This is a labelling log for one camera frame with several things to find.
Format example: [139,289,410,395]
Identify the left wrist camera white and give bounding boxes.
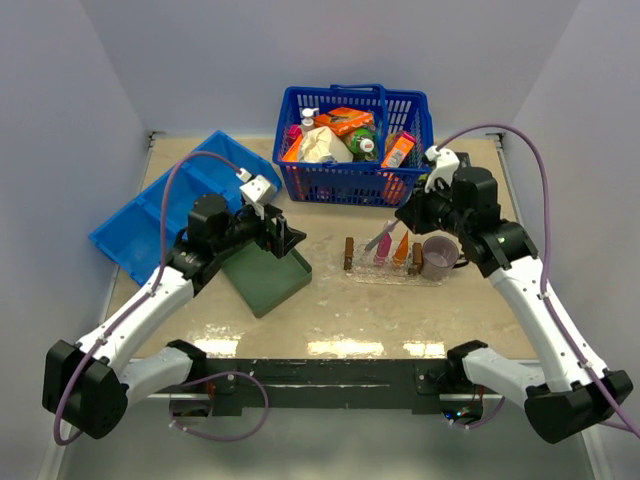
[238,170,278,220]

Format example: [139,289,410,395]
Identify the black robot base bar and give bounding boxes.
[191,358,474,416]

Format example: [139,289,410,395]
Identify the pink carton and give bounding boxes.
[286,124,303,149]

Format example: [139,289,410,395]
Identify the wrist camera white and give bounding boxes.
[238,170,278,220]
[425,145,460,193]

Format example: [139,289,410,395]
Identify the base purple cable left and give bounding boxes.
[168,373,270,443]

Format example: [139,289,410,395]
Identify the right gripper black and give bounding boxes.
[397,176,471,238]

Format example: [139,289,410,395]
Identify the green metal tray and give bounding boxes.
[221,243,312,318]

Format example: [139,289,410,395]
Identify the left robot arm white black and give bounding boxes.
[42,194,307,446]

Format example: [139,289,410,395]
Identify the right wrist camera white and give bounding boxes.
[425,145,460,193]

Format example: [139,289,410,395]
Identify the pink toothpaste tube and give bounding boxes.
[373,224,394,266]

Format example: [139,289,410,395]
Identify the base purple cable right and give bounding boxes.
[448,377,507,430]

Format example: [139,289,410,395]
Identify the dark blue shopping basket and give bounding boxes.
[273,84,434,207]

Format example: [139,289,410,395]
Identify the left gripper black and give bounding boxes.
[213,201,305,257]

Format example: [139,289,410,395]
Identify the orange pink snack box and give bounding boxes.
[381,130,416,168]

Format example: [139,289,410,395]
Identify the crumpled beige paper bag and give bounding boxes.
[297,127,353,164]

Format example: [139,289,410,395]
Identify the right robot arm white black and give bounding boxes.
[395,167,633,444]

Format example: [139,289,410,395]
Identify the orange scrub sponge pack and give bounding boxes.
[282,135,304,163]

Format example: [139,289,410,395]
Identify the black box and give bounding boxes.
[455,152,471,169]

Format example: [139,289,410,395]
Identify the green soda bottle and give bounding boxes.
[343,128,378,161]

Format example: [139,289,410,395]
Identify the clear glass tray wooden handles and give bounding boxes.
[344,238,449,287]

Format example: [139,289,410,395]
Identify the orange cardboard box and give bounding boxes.
[314,107,374,137]

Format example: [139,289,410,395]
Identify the purple translucent cup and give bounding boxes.
[421,236,469,282]

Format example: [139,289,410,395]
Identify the white pump bottle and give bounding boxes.
[300,107,319,135]

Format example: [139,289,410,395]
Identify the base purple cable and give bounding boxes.
[448,377,507,430]
[168,373,270,443]

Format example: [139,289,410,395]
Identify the orange toothpaste tube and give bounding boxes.
[391,232,409,268]

